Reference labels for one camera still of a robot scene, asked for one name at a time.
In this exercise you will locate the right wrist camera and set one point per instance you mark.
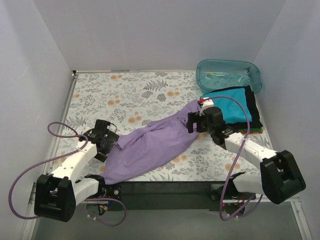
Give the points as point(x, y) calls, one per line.
point(205, 103)

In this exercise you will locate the green folded t shirt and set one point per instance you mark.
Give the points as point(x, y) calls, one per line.
point(251, 131)

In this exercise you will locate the teal plastic bin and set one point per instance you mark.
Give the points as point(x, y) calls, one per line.
point(214, 75)

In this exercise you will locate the floral table mat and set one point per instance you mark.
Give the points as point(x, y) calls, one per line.
point(130, 100)

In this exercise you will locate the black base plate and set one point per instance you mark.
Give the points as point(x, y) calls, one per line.
point(167, 195)

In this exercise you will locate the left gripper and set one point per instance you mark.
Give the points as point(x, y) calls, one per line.
point(110, 144)

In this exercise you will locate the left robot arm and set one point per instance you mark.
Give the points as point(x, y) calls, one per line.
point(57, 194)

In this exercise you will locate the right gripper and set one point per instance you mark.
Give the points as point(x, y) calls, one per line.
point(195, 122)

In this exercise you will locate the purple t shirt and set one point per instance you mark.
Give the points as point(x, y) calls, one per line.
point(150, 147)

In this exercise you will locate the teal folded t shirt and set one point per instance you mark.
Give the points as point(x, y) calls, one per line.
point(231, 111)

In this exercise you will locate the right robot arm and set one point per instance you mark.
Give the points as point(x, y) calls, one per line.
point(280, 177)

